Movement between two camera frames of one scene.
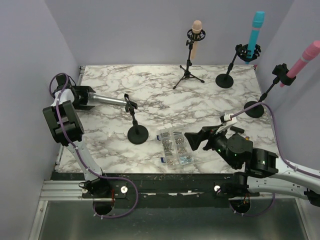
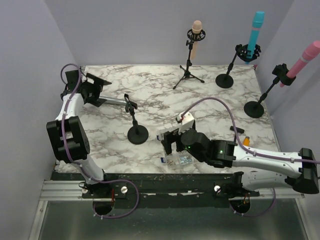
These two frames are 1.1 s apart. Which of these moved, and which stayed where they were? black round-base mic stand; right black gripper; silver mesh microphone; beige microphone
Moved: right black gripper
Stayed: silver mesh microphone; black round-base mic stand; beige microphone
